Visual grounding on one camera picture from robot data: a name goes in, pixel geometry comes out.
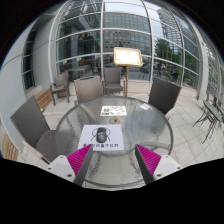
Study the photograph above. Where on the wooden slat bench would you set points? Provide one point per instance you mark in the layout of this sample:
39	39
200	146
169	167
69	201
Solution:
43	99

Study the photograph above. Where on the tan tape roll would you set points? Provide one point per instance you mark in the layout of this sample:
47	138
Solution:
114	120

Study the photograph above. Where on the colourful picture menu card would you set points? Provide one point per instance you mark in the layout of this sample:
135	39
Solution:
113	110

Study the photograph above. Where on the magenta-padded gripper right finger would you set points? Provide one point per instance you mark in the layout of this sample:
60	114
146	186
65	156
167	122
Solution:
166	165

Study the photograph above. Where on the white printed mouse pad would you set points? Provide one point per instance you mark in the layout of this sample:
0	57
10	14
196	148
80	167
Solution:
115	141

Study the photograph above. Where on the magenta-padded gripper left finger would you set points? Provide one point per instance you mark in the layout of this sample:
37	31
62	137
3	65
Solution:
60	165

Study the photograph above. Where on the black computer mouse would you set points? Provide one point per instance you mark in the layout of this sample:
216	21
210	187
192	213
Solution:
101	135

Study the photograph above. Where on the gold framed menu stand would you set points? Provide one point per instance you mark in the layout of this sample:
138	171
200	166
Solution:
128	56

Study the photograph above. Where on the small metal-legged side table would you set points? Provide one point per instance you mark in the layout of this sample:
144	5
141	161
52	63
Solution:
211	113

